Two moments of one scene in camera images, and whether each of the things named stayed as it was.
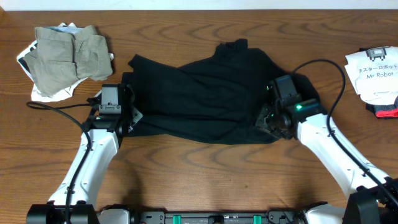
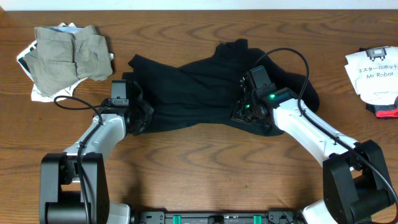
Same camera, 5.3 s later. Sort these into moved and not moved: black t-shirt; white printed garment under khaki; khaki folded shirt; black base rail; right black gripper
Moved: right black gripper; black t-shirt
Not moved: black base rail; white printed garment under khaki; khaki folded shirt
